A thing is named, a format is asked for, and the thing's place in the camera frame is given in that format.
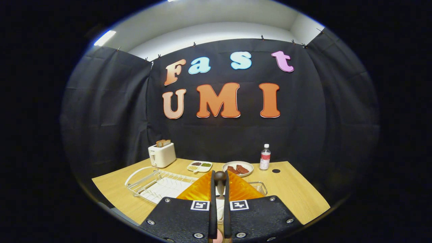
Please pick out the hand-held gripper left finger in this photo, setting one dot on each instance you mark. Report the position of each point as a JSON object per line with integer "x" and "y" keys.
{"x": 179, "y": 219}

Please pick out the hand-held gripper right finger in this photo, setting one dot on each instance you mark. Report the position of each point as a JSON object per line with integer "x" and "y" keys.
{"x": 263, "y": 219}

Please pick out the pink plate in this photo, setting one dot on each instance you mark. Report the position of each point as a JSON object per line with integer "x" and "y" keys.
{"x": 218, "y": 238}

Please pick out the white plate with meat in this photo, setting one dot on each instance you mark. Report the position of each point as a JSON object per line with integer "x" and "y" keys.
{"x": 249, "y": 166}

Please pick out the white divided condiment dish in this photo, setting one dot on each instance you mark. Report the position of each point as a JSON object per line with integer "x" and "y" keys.
{"x": 199, "y": 166}

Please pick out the flat brown meat slice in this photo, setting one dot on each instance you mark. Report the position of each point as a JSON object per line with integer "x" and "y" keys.
{"x": 233, "y": 170}
{"x": 243, "y": 169}

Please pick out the clear bottle with red label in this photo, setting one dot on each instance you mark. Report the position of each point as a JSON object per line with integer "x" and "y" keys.
{"x": 265, "y": 160}

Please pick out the white toaster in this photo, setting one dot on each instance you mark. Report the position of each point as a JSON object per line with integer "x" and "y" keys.
{"x": 163, "y": 157}

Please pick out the toast slices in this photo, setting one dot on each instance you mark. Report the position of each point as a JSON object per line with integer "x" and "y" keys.
{"x": 163, "y": 143}

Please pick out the black backdrop cloth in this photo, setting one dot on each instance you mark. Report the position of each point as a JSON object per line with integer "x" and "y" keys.
{"x": 219, "y": 141}

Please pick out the small ceiling light panel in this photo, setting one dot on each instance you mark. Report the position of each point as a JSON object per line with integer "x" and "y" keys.
{"x": 104, "y": 38}

